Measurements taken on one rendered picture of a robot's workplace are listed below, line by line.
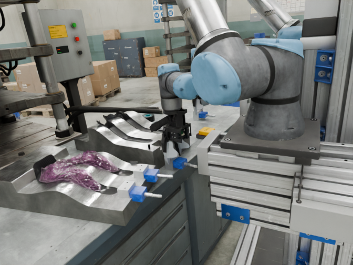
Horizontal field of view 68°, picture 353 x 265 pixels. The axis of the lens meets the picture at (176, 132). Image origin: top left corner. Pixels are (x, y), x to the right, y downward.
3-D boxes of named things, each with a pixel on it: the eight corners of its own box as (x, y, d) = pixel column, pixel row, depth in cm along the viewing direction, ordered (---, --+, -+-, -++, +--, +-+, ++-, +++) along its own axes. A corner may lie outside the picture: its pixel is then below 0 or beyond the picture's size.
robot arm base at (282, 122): (305, 121, 73) (309, 86, 69) (302, 143, 61) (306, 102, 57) (250, 118, 80) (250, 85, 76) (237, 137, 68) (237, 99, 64)
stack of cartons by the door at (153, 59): (175, 74, 783) (173, 44, 752) (171, 76, 755) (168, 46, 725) (150, 74, 817) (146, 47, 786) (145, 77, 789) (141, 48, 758)
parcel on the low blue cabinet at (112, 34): (121, 39, 797) (120, 28, 787) (115, 39, 769) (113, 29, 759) (110, 39, 814) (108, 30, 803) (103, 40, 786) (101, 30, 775)
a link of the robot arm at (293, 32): (272, 64, 105) (274, 28, 100) (280, 60, 116) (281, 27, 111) (305, 64, 99) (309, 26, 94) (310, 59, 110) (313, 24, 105)
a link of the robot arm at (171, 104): (156, 98, 92) (169, 92, 98) (157, 111, 94) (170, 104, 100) (174, 100, 88) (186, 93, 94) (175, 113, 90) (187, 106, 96)
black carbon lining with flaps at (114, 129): (170, 134, 118) (168, 114, 115) (147, 149, 106) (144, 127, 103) (116, 125, 137) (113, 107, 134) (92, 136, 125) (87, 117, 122)
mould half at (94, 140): (190, 145, 122) (188, 118, 117) (155, 172, 103) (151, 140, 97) (115, 131, 150) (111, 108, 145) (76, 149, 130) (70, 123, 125)
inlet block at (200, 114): (217, 119, 153) (216, 110, 151) (214, 121, 149) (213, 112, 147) (196, 116, 159) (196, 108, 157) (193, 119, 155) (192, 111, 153)
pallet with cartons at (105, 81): (121, 92, 624) (116, 59, 597) (104, 101, 552) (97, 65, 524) (77, 93, 657) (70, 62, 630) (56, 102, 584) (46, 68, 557)
